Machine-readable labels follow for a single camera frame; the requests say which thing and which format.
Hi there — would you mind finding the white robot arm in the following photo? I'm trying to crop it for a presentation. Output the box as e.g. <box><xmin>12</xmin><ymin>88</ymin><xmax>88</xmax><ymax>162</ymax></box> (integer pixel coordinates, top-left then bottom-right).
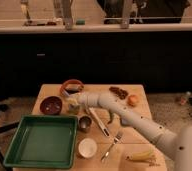
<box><xmin>71</xmin><ymin>92</ymin><xmax>192</xmax><ymax>171</ymax></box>

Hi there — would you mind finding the orange round fruit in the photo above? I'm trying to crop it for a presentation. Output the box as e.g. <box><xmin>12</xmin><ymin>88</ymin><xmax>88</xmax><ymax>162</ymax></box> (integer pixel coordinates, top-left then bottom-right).
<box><xmin>127</xmin><ymin>95</ymin><xmax>139</xmax><ymax>107</ymax></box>

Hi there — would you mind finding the yellow banana toy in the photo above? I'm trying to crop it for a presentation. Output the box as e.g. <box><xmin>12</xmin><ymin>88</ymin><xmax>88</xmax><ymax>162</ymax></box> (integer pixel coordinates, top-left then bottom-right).
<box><xmin>127</xmin><ymin>151</ymin><xmax>156</xmax><ymax>163</ymax></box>

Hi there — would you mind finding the dark red bowl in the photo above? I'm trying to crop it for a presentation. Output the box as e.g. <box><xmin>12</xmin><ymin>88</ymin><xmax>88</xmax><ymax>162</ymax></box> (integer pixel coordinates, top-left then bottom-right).
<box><xmin>40</xmin><ymin>96</ymin><xmax>62</xmax><ymax>115</ymax></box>

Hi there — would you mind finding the brown dried food piece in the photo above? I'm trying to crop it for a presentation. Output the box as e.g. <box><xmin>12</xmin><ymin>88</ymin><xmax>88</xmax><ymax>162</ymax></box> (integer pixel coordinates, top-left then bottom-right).
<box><xmin>109</xmin><ymin>87</ymin><xmax>128</xmax><ymax>100</ymax></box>

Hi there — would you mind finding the small metal cup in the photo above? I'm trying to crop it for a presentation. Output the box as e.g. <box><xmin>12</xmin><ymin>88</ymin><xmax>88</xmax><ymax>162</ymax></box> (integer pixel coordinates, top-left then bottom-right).
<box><xmin>79</xmin><ymin>116</ymin><xmax>92</xmax><ymax>133</ymax></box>

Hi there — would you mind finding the orange plate with food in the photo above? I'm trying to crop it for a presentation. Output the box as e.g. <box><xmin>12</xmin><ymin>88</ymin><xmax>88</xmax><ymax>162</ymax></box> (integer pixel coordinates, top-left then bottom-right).
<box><xmin>60</xmin><ymin>79</ymin><xmax>84</xmax><ymax>96</ymax></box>

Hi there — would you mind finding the green chili pepper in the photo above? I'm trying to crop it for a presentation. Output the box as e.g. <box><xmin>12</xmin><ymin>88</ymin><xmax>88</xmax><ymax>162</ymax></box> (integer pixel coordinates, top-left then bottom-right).
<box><xmin>108</xmin><ymin>113</ymin><xmax>114</xmax><ymax>124</ymax></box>

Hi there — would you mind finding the green square tray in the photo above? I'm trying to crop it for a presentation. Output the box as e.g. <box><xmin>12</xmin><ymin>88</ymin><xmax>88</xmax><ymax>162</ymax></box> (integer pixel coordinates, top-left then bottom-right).
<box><xmin>3</xmin><ymin>115</ymin><xmax>78</xmax><ymax>169</ymax></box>

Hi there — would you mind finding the dark counter cabinet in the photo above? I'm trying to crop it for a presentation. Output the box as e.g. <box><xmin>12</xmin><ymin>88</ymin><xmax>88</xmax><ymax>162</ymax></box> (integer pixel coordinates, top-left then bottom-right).
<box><xmin>0</xmin><ymin>31</ymin><xmax>192</xmax><ymax>101</ymax></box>

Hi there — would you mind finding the silver fork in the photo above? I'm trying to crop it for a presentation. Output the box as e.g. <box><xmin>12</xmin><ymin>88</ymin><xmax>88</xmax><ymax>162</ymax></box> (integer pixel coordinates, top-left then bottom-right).
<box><xmin>101</xmin><ymin>131</ymin><xmax>123</xmax><ymax>162</ymax></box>

